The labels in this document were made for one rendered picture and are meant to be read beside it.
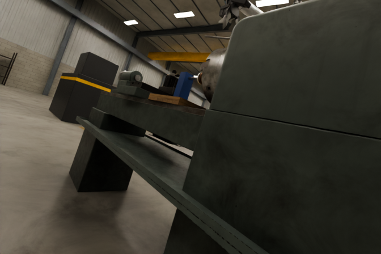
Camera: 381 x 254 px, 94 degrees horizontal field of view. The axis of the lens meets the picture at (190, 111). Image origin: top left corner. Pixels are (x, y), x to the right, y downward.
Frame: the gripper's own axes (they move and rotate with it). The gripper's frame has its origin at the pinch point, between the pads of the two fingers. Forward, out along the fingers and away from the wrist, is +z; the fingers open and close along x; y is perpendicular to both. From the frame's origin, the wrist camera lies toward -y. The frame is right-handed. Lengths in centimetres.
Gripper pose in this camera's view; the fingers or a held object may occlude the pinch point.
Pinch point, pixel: (230, 31)
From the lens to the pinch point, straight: 107.2
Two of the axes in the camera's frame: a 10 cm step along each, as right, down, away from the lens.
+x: -7.4, -1.2, -6.7
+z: -1.7, 9.8, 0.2
